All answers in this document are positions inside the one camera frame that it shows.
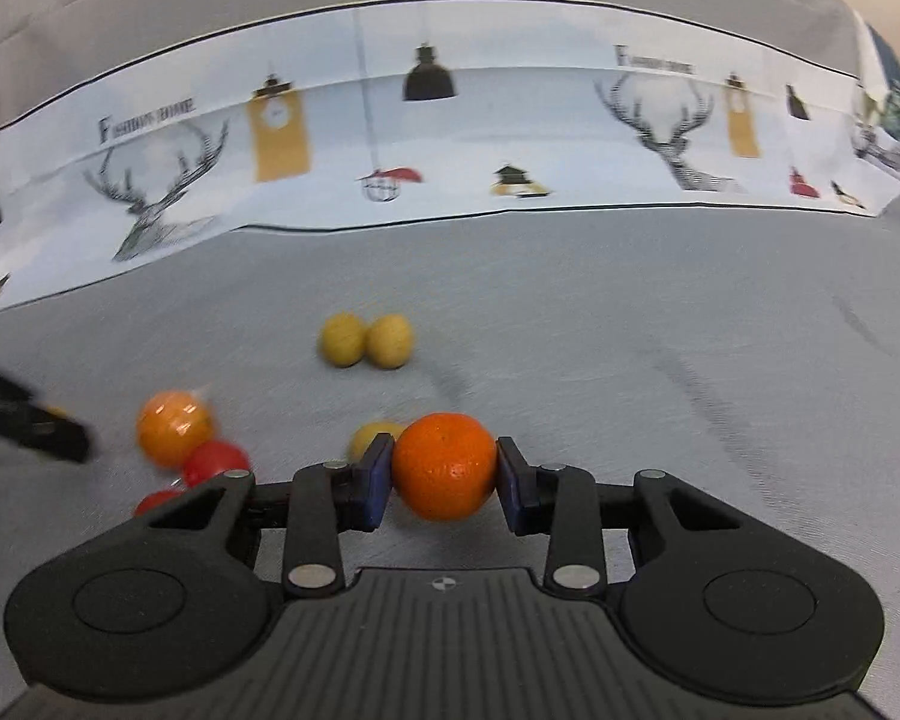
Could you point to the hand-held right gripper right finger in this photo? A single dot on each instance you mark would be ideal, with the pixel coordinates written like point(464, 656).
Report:
point(514, 487)

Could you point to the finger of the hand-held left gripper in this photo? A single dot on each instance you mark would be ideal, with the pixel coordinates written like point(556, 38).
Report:
point(22, 412)

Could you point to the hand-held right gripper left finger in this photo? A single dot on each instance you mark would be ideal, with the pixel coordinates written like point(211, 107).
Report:
point(376, 481)

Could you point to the small yellow fruit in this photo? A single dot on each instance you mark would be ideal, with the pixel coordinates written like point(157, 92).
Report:
point(390, 341)
point(369, 436)
point(343, 340)

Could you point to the plastic-wrapped orange mandarin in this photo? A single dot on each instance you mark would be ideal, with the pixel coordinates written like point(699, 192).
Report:
point(174, 426)

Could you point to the red tomato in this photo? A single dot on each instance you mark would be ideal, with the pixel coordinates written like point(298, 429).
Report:
point(215, 462)
point(156, 501)

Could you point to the deer print cloth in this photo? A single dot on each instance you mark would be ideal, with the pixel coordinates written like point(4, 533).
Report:
point(495, 127)

